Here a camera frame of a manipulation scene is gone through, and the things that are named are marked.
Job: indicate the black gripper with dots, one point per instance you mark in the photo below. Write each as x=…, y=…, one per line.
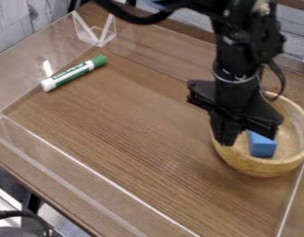
x=236, y=108

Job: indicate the blue rectangular block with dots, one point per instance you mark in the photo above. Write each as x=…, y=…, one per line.
x=262, y=147

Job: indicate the clear acrylic tray wall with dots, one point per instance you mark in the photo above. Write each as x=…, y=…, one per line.
x=114, y=148

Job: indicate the black table leg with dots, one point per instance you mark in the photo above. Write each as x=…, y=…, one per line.
x=35, y=203

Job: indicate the green and white marker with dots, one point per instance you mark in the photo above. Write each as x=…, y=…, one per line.
x=55, y=81

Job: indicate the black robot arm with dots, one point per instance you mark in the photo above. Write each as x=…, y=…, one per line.
x=248, y=41

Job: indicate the brown wooden bowl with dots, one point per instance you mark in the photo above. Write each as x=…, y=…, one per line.
x=290, y=153

